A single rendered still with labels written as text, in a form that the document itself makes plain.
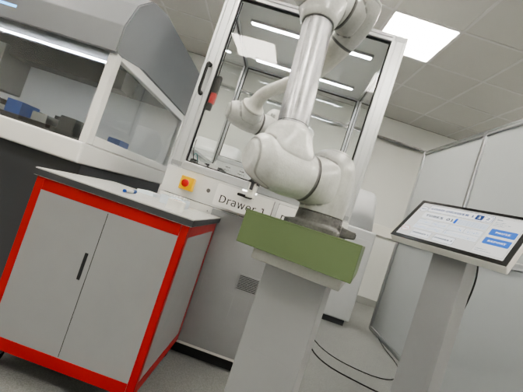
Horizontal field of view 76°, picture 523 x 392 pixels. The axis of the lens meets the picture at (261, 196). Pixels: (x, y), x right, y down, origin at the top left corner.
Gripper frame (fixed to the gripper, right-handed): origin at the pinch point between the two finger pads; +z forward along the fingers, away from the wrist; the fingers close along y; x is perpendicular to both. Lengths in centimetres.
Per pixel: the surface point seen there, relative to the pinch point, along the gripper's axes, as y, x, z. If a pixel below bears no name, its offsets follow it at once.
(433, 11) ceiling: 111, -82, -189
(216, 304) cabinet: 24, 1, 60
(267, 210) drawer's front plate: 8.5, -9.3, 3.9
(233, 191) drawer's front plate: 8.5, 9.5, 0.6
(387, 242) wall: 359, -186, -8
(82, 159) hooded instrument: 2, 83, 9
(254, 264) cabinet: 24.1, -11.4, 33.4
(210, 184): 24.1, 24.6, 0.6
